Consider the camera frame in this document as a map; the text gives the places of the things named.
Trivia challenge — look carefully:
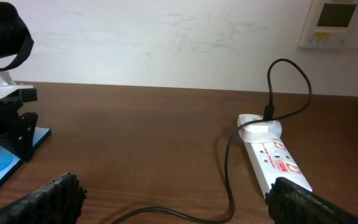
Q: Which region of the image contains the black USB charging cable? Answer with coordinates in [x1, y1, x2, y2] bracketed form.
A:
[110, 58, 313, 224]

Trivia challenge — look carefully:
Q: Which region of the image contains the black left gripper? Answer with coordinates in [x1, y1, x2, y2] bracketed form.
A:
[0, 88, 38, 162]

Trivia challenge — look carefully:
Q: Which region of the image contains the white wall control panel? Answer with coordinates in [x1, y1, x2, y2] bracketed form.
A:
[298, 0, 358, 49]

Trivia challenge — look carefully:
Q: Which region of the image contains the white power strip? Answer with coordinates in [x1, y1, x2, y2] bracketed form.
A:
[237, 114, 312, 195]

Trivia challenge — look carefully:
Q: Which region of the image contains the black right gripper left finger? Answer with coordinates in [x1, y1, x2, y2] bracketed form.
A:
[0, 173, 88, 224]

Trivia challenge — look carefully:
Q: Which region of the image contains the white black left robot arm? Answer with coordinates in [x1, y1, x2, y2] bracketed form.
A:
[0, 1, 38, 162]

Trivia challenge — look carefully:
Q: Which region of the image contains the white USB charger adapter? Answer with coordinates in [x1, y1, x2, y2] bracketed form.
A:
[239, 121, 282, 143]

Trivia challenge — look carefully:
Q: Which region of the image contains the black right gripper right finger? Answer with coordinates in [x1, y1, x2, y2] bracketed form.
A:
[265, 177, 358, 224]

